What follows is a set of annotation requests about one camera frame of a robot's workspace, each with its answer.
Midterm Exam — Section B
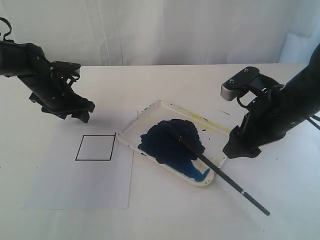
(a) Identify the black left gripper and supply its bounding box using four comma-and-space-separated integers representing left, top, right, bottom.
18, 67, 96, 124

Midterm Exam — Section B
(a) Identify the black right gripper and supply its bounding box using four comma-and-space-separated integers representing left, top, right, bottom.
222, 86, 304, 159

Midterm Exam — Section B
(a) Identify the black paintbrush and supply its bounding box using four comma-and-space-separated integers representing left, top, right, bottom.
162, 124, 271, 216

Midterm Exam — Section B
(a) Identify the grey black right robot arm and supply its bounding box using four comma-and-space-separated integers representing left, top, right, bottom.
220, 47, 320, 159

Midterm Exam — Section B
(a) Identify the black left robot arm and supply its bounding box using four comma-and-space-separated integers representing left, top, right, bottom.
0, 41, 95, 123

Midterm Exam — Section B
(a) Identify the white paint tray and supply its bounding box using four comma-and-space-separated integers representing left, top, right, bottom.
117, 100, 230, 187

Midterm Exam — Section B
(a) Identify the white paper sheet with square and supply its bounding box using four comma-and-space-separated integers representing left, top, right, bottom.
23, 109, 138, 210

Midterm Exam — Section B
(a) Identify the white backdrop curtain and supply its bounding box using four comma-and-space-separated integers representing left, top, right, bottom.
0, 0, 320, 66

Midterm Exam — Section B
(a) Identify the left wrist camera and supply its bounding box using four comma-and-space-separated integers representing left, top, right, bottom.
50, 61, 81, 85

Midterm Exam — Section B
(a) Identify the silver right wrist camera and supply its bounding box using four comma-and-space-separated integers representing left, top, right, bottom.
220, 66, 260, 102

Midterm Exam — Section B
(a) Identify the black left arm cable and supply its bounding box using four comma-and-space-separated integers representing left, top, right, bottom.
0, 16, 13, 42

